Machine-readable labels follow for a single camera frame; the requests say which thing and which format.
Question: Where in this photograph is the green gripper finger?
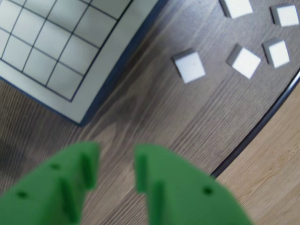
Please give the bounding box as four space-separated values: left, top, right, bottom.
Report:
133 144 254 225
0 141 101 225

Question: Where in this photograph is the white cube stone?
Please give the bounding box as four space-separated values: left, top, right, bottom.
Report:
262 38 291 69
226 44 262 80
172 48 207 84
219 0 254 19
270 4 300 28

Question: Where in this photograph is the white grid go board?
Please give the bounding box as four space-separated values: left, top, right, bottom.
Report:
0 0 169 127

